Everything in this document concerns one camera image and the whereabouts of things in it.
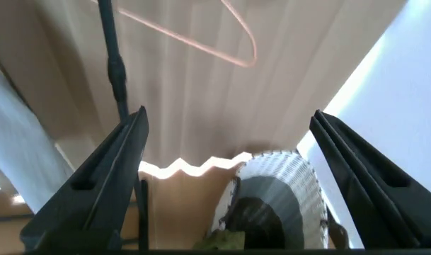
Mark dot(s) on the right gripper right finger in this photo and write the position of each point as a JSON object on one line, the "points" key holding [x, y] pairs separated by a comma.
{"points": [[388, 205]]}

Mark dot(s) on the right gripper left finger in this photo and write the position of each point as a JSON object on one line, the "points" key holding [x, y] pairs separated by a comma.
{"points": [[87, 198]]}

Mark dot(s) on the green garment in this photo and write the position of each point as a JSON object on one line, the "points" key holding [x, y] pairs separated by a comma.
{"points": [[222, 241]]}

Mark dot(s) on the pink clothes hanger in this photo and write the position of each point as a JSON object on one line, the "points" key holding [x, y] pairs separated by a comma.
{"points": [[201, 45]]}

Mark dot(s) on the white laundry basket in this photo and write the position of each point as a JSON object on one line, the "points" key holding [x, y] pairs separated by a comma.
{"points": [[300, 184]]}

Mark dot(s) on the black clothes rack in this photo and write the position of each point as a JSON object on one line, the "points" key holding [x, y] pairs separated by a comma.
{"points": [[114, 71]]}

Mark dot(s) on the beige curtain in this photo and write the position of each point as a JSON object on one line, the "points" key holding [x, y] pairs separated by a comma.
{"points": [[201, 106]]}

